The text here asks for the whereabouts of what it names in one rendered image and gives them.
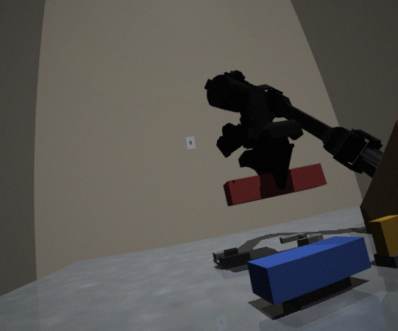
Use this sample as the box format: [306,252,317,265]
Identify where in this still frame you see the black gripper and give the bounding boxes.
[238,107,304,190]

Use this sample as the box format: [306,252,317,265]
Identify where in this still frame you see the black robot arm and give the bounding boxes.
[205,70,383,178]

